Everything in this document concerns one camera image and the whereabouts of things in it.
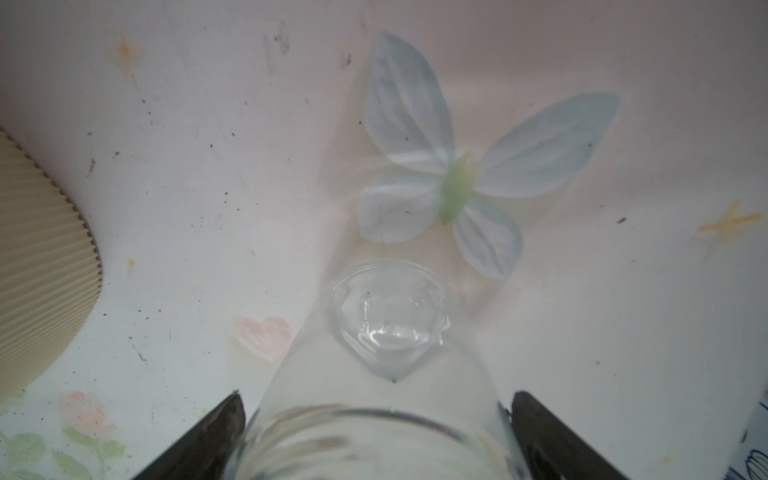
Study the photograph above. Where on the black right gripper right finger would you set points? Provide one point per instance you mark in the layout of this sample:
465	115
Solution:
551	449

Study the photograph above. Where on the beige trash bin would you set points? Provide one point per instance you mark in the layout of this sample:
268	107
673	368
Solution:
51	274

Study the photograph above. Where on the glass jar with tea leaves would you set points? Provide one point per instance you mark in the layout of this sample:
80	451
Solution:
383	381

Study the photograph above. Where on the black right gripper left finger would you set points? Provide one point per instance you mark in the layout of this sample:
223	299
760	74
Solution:
202	452

